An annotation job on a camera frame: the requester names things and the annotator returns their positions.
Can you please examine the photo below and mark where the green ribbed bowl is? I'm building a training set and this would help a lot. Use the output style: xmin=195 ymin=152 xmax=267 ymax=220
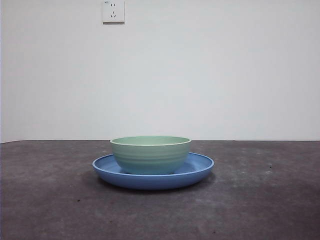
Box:
xmin=109 ymin=135 xmax=193 ymax=175

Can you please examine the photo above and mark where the white wall socket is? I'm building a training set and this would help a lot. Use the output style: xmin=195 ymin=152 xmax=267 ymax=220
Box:
xmin=102 ymin=0 xmax=126 ymax=25

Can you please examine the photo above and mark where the blue plate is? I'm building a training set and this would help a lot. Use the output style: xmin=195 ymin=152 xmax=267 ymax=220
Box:
xmin=91 ymin=151 xmax=215 ymax=190

